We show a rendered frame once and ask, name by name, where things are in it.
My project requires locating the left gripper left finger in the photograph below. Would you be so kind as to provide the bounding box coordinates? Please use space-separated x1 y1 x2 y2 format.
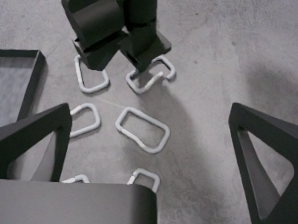
0 103 73 182

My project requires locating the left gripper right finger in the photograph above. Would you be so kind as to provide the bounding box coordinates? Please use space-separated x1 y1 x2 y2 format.
228 102 298 224

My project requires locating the white carabiner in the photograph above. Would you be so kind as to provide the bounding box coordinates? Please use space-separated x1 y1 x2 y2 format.
63 175 90 183
115 107 170 154
74 55 109 93
126 56 175 93
128 168 160 193
70 103 101 138

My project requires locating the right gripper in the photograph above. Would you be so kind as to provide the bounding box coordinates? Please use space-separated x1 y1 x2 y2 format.
119 15 172 73

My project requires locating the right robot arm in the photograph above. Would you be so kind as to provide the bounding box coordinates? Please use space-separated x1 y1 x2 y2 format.
61 0 158 72

